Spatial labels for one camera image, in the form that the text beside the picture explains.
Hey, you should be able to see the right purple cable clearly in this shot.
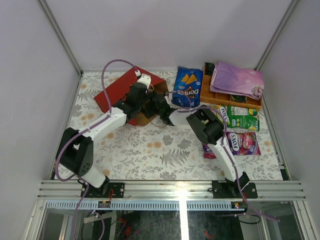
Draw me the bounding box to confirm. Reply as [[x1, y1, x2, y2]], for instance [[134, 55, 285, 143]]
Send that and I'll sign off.
[[164, 90, 281, 223]]

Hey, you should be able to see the floral table mat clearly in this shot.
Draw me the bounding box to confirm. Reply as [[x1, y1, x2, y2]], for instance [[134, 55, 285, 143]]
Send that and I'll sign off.
[[69, 72, 283, 181]]

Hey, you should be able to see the green Fox's candy bag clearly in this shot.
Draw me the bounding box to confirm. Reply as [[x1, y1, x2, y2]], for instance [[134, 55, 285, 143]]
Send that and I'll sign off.
[[211, 104, 230, 125]]

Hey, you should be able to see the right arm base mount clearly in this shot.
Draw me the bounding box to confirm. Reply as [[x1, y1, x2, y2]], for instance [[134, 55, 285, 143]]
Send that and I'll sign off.
[[207, 180, 258, 199]]

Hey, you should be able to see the green snack bag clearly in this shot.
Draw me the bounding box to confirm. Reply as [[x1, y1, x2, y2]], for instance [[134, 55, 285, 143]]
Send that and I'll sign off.
[[227, 105, 260, 131]]

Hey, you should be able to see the purple Fox's candy bag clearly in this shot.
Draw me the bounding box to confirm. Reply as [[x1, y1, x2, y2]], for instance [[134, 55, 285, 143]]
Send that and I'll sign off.
[[226, 131, 261, 156]]

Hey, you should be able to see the dark green tray packet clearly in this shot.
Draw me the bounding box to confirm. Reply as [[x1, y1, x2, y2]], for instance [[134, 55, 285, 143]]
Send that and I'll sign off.
[[231, 95, 247, 103]]

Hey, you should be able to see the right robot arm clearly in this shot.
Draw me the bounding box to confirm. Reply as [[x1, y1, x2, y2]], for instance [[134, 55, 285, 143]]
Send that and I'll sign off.
[[143, 93, 250, 198]]

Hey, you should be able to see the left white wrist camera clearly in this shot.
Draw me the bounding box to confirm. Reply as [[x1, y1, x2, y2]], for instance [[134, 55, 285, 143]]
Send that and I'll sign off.
[[134, 70, 152, 88]]

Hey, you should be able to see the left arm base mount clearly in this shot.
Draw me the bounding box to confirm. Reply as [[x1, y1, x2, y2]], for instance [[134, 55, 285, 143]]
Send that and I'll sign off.
[[84, 182, 125, 200]]

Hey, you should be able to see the purple folded cloth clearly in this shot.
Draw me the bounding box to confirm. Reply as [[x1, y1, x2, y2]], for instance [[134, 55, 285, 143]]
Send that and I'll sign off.
[[209, 61, 264, 100]]

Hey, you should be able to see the orange wooden tray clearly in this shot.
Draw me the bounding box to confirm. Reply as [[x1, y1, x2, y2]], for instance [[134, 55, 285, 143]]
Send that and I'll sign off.
[[199, 63, 263, 111]]

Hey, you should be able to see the blue Doritos chip bag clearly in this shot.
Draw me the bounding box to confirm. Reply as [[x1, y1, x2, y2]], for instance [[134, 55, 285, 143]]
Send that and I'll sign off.
[[171, 66, 203, 108]]

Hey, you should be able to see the black item in tray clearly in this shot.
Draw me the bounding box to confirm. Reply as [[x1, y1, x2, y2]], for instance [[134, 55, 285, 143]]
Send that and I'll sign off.
[[204, 62, 215, 76]]

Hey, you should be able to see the red paper bag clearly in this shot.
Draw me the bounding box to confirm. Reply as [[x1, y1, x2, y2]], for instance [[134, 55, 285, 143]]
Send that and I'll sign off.
[[93, 66, 169, 128]]

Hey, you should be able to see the aluminium front rail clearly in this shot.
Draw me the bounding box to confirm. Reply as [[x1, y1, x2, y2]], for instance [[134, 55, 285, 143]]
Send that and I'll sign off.
[[37, 180, 306, 211]]

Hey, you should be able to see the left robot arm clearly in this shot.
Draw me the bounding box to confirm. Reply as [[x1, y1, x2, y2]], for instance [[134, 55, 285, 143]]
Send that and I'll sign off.
[[55, 80, 150, 198]]

